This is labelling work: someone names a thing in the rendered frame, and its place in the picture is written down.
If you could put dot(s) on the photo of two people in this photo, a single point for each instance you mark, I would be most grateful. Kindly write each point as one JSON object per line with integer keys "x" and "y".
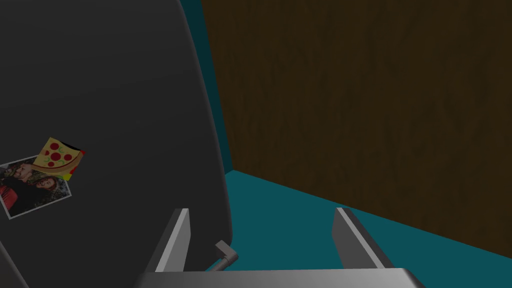
{"x": 30, "y": 192}

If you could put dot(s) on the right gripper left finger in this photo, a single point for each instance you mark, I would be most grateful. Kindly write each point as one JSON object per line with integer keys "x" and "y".
{"x": 172, "y": 244}

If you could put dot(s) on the dark grey fridge door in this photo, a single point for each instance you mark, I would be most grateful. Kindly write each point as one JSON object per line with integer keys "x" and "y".
{"x": 120, "y": 100}

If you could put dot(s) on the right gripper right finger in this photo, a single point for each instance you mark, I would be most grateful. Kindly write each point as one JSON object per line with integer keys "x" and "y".
{"x": 355, "y": 244}

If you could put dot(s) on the pizza slice magnet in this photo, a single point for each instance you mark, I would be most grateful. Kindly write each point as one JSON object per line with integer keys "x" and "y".
{"x": 58, "y": 156}

